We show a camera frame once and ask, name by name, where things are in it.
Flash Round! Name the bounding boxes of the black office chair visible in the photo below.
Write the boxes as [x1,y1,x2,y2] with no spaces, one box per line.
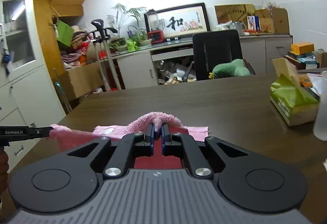
[192,29,255,81]

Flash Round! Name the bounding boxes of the orange box on books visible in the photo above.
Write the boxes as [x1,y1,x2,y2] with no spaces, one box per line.
[291,42,315,55]

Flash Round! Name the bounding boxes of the potted green plant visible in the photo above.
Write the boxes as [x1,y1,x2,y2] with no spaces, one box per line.
[107,3,151,52]

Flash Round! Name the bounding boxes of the framed calligraphy picture on counter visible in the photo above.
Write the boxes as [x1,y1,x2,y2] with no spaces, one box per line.
[144,2,211,39]

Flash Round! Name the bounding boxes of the grey low counter cabinet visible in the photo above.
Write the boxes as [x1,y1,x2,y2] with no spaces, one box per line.
[112,34,293,91]

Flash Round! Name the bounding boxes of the brown cardboard boxes on counter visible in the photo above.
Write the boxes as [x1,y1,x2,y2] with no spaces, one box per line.
[215,4,290,34]

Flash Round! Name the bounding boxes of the frosted plastic cup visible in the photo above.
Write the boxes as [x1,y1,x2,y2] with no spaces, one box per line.
[313,71,327,141]

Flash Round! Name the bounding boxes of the green paper bag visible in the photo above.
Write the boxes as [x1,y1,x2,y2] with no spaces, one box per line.
[57,21,74,47]

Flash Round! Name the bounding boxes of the grey metal filing cabinet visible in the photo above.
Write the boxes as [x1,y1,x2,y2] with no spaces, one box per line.
[0,0,67,173]

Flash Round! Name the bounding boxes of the pink terry towel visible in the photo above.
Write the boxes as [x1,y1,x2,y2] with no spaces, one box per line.
[50,111,209,169]

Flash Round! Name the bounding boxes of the green tissue pack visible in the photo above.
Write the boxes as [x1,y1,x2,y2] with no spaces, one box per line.
[270,58,319,126]

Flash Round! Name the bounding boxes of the red base blender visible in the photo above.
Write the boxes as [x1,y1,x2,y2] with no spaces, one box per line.
[146,9,164,44]

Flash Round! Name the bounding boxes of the green plush cushion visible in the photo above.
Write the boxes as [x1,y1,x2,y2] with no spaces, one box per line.
[209,59,251,79]

